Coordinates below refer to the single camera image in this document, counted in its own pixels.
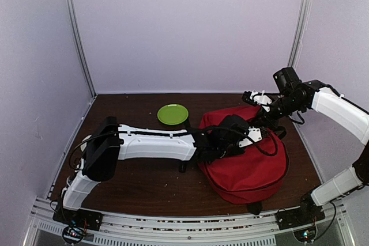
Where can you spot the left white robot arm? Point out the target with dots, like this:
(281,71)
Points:
(112,142)

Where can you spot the aluminium frame post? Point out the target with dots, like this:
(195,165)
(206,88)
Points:
(301,25)
(79,47)

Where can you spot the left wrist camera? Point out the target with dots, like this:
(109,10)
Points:
(254,135)

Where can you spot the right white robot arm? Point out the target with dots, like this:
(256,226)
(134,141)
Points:
(334,131)

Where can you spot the right aluminium frame post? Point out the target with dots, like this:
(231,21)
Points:
(301,25)

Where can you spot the front aluminium rail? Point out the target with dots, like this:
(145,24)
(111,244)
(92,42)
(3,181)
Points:
(242,229)

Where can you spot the left aluminium frame post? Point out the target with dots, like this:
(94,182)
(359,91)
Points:
(79,47)

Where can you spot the red backpack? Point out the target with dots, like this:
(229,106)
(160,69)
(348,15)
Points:
(252,177)

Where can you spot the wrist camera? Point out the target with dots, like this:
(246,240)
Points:
(256,98)
(254,135)

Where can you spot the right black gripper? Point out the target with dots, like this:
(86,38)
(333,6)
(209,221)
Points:
(266,119)

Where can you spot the white and black bowl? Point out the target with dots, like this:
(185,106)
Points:
(84,144)

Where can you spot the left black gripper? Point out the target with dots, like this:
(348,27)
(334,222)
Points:
(243,151)

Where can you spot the green plate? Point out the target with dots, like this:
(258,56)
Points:
(172,114)

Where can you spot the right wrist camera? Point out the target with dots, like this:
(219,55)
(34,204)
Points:
(256,98)

